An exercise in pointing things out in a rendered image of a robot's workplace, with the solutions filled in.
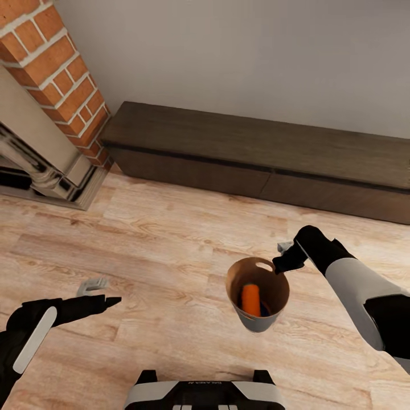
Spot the trash can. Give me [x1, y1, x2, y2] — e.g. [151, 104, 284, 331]
[225, 257, 290, 334]

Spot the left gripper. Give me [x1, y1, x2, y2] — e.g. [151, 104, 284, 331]
[70, 294, 121, 322]

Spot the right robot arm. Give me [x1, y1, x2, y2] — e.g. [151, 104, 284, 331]
[272, 225, 410, 376]

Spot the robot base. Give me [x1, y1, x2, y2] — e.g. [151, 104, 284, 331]
[124, 370, 287, 410]

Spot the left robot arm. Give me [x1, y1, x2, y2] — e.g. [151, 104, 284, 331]
[0, 277, 121, 410]

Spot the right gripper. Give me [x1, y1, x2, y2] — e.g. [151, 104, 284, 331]
[272, 249, 305, 273]

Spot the can of soda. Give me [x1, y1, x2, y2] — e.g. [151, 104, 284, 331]
[259, 302, 270, 317]
[241, 282, 264, 317]

